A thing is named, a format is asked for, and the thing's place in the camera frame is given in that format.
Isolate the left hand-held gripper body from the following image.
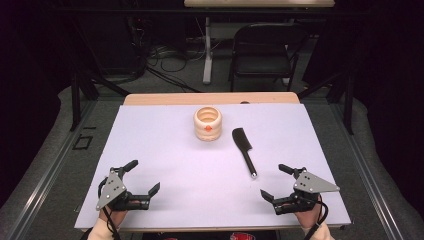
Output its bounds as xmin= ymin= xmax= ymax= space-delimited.
xmin=95 ymin=166 xmax=151 ymax=212

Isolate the aluminium floor rail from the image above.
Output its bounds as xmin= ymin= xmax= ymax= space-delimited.
xmin=5 ymin=99 xmax=99 ymax=240
xmin=328 ymin=99 xmax=406 ymax=240

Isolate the white table mat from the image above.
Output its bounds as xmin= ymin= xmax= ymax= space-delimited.
xmin=73 ymin=102 xmax=352 ymax=231

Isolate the tangle of floor cables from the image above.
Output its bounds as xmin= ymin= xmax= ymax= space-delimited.
xmin=143 ymin=43 xmax=203 ymax=94

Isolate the black metal stand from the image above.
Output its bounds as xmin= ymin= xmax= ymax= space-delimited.
xmin=66 ymin=19 xmax=132 ymax=133
xmin=297 ymin=64 xmax=355 ymax=136

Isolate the person's dark red-printed clothing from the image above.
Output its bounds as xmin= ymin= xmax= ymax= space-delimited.
xmin=142 ymin=230 xmax=278 ymax=240

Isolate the person's left hand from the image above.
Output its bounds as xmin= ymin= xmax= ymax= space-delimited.
xmin=98 ymin=199 xmax=141 ymax=228

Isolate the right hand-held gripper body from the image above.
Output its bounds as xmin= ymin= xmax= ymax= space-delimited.
xmin=272 ymin=167 xmax=341 ymax=216

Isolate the black folding chair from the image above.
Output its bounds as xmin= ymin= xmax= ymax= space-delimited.
xmin=227 ymin=22 xmax=310 ymax=93

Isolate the white desk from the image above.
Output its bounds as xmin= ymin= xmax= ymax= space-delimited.
xmin=183 ymin=0 xmax=336 ymax=86

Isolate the person's right hand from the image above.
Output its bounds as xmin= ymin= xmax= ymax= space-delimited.
xmin=294 ymin=194 xmax=325 ymax=230

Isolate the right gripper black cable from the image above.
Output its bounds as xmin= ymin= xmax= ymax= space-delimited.
xmin=303 ymin=194 xmax=330 ymax=240

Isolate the wooden table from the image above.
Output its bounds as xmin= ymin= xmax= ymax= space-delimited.
xmin=73 ymin=91 xmax=352 ymax=234

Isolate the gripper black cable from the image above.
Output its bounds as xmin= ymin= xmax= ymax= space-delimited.
xmin=303 ymin=194 xmax=330 ymax=240
xmin=97 ymin=176 xmax=122 ymax=240

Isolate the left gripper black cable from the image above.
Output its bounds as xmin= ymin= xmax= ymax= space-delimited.
xmin=97 ymin=176 xmax=122 ymax=240

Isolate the cream ribbed cup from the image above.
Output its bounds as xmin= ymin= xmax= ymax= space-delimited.
xmin=193 ymin=105 xmax=223 ymax=142

